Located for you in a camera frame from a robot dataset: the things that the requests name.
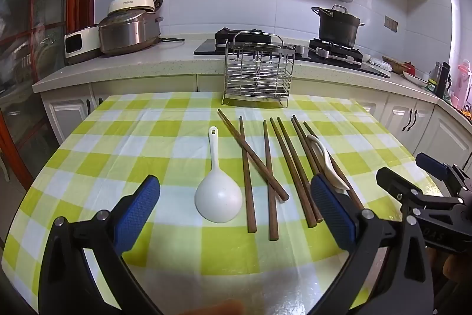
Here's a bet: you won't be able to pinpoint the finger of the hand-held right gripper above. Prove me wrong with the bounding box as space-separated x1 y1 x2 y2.
375 167 463 227
415 153 472 203

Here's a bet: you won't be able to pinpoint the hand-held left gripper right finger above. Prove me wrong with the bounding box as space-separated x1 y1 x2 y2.
310 174 435 315

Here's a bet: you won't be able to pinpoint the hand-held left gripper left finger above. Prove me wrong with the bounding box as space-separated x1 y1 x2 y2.
39 174 165 315

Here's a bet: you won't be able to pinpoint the white ceramic soup spoon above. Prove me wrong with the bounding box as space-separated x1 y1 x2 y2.
307 134 350 195

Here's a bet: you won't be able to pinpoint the white rice spoon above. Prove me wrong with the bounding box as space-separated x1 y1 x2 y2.
194 126 244 224

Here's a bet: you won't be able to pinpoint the metal wire utensil rack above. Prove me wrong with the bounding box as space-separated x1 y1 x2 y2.
221 30 296 109

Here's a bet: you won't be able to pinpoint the person's right hand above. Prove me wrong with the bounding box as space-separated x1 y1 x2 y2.
442 253 472 286

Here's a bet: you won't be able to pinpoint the person's left hand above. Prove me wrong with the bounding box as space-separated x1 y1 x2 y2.
181 301 246 315

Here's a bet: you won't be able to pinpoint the dark bottle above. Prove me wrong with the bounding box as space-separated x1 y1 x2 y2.
436 62 453 99

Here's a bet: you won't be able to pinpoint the pink plastic object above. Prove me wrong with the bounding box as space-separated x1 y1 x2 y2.
452 60 472 110

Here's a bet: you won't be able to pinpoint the white bowl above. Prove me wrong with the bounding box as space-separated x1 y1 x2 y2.
403 71 428 85

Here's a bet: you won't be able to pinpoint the brown woven basket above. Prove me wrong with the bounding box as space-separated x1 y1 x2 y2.
383 57 406 74

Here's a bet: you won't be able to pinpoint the white kitchen counter cabinets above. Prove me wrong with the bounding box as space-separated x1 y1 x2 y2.
32 32 472 186

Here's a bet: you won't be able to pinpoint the black burner grate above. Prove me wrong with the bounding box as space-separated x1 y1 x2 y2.
309 38 364 56
215 27 273 45

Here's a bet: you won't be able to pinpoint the black pot with lid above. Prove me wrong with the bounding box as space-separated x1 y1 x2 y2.
312 4 366 48

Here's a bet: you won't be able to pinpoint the small white appliance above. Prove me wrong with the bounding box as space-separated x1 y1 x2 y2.
63 25 103 65

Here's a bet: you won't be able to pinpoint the black glass gas hob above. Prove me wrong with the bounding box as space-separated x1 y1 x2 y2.
194 38 391 79

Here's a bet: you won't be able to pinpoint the silver rice cooker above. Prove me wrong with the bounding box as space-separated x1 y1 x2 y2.
98 0 165 55

